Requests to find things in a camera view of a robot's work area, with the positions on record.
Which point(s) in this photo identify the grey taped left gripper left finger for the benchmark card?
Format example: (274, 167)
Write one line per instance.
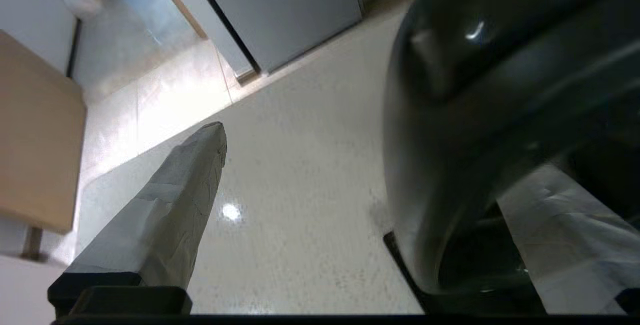
(170, 205)

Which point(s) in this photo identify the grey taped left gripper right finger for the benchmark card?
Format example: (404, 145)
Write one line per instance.
(580, 245)

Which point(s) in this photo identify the black electric kettle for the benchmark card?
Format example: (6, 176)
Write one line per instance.
(475, 90)

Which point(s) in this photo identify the black rectangular serving tray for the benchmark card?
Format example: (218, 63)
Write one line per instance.
(475, 302)

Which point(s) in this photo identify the light wooden door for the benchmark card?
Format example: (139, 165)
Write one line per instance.
(40, 140)

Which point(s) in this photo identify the white storage cabinet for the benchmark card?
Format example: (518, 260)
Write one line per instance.
(25, 290)

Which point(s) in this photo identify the grey refrigerator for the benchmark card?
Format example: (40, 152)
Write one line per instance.
(285, 10)

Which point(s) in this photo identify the wooden door frame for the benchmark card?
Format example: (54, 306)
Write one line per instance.
(177, 2)

